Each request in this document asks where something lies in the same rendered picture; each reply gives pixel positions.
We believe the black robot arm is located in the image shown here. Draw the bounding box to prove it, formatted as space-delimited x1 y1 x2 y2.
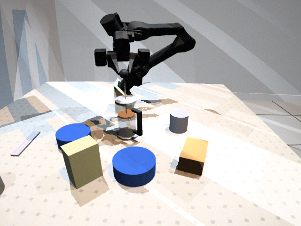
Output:
100 12 196 95

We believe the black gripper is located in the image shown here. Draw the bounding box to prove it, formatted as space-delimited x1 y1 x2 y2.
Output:
94 47 150 75

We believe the blue cylinder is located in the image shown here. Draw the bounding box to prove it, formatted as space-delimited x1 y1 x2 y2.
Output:
112 146 156 187
55 123 92 150

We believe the glass french press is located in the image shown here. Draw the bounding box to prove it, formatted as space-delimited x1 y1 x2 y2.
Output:
115 69 143 141

